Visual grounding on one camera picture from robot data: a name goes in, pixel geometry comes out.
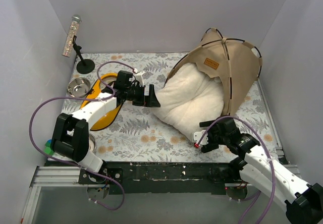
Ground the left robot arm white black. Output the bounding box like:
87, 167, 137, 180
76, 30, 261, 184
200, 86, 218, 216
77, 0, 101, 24
50, 71, 160, 184

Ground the glitter microphone toy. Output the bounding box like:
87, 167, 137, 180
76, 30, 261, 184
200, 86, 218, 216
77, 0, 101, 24
62, 14, 82, 57

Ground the white fluffy cushion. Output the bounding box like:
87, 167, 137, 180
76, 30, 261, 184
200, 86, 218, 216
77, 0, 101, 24
151, 63, 224, 139

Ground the floral table mat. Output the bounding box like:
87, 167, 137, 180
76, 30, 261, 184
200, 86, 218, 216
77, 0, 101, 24
83, 52, 280, 162

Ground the green blue toy block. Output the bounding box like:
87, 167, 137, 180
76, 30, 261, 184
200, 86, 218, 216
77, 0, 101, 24
44, 139, 54, 156

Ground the steel bowl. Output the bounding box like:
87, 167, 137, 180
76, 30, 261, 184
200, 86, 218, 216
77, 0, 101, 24
67, 77, 91, 98
89, 133, 96, 153

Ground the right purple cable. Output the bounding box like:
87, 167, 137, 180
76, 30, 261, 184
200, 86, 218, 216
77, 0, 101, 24
198, 115, 276, 224

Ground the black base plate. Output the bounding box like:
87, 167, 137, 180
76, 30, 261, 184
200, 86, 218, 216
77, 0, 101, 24
78, 160, 249, 195

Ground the yellow pet bowl stand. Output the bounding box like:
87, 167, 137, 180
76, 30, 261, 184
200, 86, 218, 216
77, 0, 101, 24
80, 73, 124, 131

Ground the beige pet tent fabric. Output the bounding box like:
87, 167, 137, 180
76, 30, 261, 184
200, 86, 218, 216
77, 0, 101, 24
166, 27, 262, 116

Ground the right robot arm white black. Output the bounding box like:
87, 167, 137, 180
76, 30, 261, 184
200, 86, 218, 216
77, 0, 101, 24
191, 116, 322, 223

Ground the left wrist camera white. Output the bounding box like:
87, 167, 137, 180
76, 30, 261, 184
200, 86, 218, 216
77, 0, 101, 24
133, 68, 146, 87

